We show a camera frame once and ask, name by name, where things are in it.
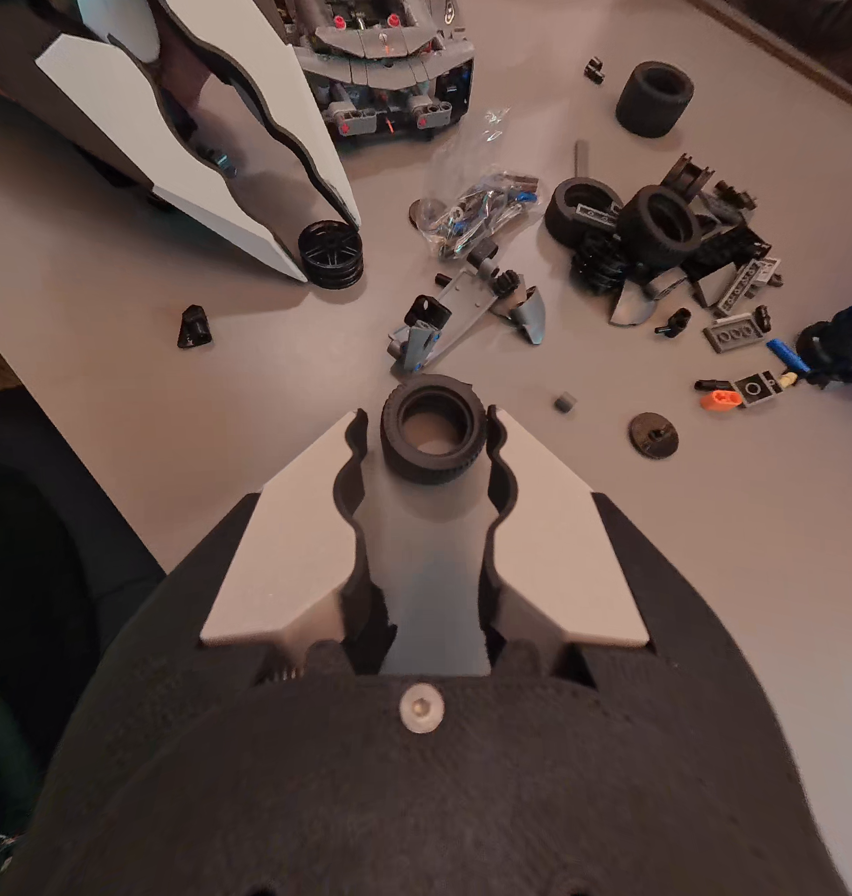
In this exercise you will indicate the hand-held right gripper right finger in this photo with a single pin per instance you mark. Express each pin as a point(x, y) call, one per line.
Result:
point(566, 560)

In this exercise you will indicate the grey toy brick bar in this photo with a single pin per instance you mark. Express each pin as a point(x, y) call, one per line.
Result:
point(581, 161)

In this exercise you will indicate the orange toy connector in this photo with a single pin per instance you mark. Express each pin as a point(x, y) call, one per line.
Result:
point(721, 400)

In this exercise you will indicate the black triangular toy brick panel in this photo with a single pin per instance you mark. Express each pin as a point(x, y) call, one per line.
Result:
point(195, 329)

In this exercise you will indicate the blue toy axle pin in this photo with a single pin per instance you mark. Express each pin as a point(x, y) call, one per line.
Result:
point(786, 355)

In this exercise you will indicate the grey curved panel assembly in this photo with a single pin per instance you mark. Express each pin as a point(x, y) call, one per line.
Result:
point(468, 308)

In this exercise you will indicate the black rubber toy tyre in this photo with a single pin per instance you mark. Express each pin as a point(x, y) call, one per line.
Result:
point(636, 238)
point(636, 112)
point(398, 455)
point(559, 217)

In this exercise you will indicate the grey square tile with hole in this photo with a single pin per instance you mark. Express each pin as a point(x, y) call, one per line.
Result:
point(755, 388)

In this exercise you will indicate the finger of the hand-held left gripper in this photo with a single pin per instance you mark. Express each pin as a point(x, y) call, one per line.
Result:
point(272, 70)
point(118, 112)

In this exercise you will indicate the grey toy brick car model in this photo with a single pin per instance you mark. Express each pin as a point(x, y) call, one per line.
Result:
point(384, 84)

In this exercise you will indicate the pile of small toy bricks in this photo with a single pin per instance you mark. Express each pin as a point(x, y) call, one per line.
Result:
point(741, 280)

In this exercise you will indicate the small grey toy bush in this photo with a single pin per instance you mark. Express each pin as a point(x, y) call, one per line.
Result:
point(566, 402)

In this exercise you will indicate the small clear bag of pins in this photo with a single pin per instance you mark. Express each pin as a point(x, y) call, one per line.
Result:
point(482, 210)

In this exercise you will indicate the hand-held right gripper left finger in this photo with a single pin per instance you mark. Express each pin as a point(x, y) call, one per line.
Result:
point(286, 560)

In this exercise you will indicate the small black angled connector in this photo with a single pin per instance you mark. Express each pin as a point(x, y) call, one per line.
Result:
point(594, 70)

